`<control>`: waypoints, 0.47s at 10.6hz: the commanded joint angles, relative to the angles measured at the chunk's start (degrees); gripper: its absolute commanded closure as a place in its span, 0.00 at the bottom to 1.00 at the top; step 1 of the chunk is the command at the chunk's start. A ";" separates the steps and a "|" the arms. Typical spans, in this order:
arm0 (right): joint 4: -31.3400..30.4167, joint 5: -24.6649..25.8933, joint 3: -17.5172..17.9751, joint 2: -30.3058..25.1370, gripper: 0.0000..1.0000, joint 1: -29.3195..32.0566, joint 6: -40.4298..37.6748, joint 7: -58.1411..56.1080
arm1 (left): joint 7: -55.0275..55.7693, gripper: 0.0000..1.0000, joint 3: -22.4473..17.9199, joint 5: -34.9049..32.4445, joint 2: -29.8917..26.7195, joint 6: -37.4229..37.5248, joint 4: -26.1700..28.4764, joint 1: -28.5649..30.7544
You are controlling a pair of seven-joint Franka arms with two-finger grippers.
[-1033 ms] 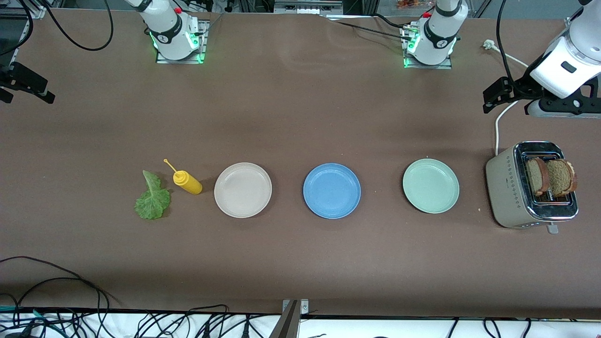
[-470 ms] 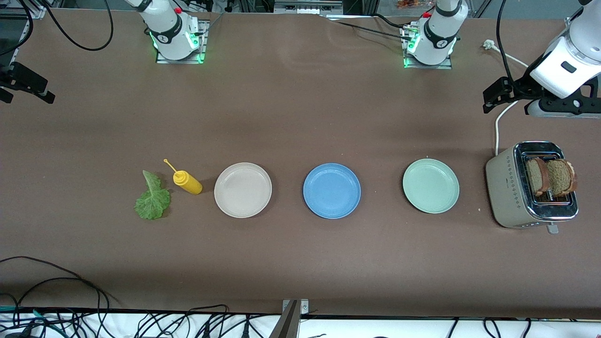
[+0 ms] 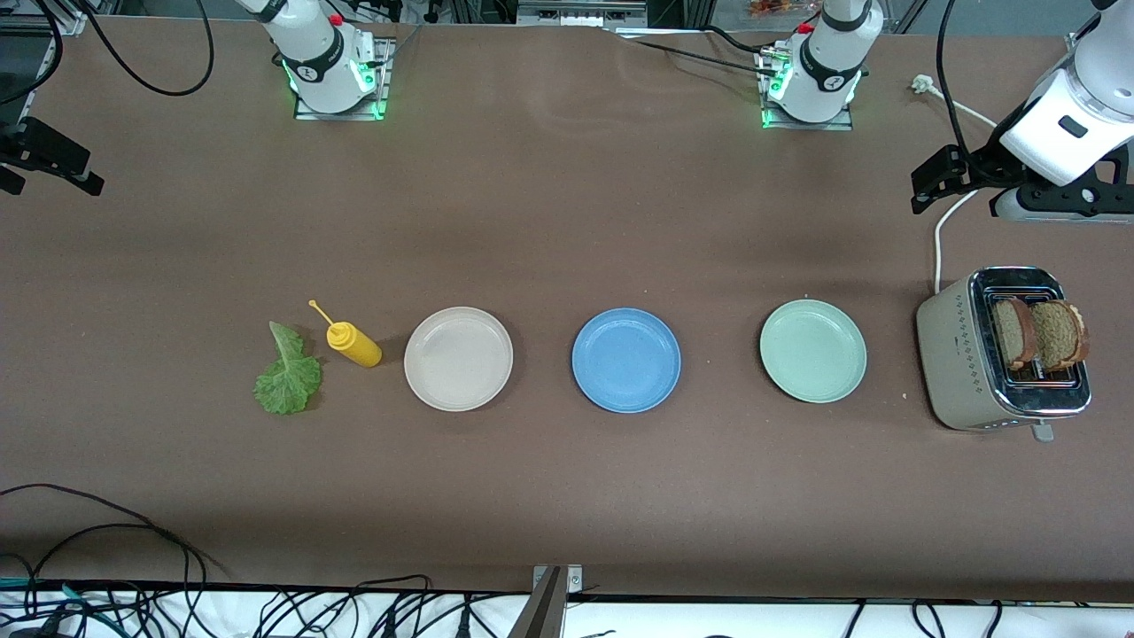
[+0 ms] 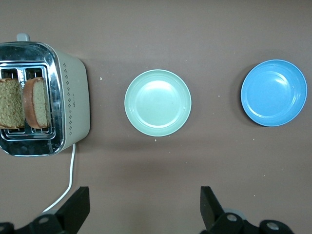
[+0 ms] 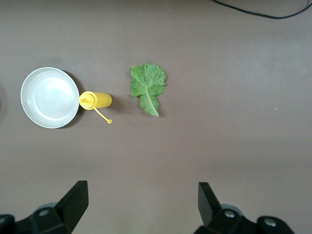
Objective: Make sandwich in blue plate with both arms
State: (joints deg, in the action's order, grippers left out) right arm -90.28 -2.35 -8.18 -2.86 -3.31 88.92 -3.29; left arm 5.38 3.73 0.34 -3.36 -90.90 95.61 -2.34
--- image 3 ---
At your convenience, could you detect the green lettuce leaf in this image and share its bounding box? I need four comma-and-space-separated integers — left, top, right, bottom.
252, 321, 323, 416

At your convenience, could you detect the beige plate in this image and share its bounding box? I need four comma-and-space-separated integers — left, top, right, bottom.
403, 306, 515, 413

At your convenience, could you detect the beige and chrome toaster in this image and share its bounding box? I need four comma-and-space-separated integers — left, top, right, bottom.
915, 266, 1092, 442

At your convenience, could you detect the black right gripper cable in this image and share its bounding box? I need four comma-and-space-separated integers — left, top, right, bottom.
0, 0, 65, 105

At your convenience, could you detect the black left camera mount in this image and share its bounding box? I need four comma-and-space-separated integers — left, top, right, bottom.
1019, 146, 1134, 218

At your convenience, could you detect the seeded brown bread slice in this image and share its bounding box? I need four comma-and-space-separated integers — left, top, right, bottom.
1029, 300, 1091, 371

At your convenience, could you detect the yellow mustard squeeze bottle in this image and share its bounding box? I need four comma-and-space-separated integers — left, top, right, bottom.
307, 300, 384, 369

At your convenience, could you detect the light green plate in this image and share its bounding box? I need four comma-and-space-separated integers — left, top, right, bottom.
758, 299, 868, 404

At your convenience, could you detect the blue plate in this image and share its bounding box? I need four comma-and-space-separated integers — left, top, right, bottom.
571, 307, 682, 414

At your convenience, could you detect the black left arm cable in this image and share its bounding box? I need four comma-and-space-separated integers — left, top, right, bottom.
936, 0, 1006, 165

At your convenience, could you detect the white toaster power cord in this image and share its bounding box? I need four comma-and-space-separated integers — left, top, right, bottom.
911, 74, 1002, 295

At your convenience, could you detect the long black loop cable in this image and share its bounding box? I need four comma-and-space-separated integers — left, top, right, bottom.
0, 483, 233, 590

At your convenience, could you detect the small metal bracket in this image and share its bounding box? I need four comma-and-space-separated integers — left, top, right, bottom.
532, 564, 584, 596

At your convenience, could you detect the brown bread slice with crust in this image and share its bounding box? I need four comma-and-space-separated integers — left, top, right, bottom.
990, 297, 1037, 371

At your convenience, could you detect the metal camera post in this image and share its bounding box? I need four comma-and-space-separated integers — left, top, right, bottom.
509, 567, 568, 638

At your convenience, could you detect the grey metal power strip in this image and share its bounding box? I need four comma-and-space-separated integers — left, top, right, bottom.
516, 0, 649, 27

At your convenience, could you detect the black looping arm cable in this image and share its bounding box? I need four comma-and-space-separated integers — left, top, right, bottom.
78, 0, 215, 97

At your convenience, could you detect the black cable on table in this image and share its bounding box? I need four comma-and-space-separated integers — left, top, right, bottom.
620, 25, 781, 79

